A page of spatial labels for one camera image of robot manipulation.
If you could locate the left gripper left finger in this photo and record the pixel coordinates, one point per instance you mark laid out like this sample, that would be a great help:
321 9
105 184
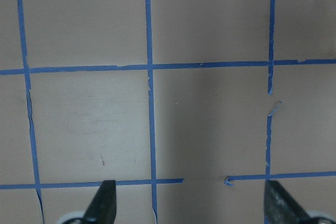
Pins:
102 209

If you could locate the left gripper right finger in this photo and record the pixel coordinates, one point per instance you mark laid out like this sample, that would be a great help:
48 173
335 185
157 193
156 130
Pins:
280 206

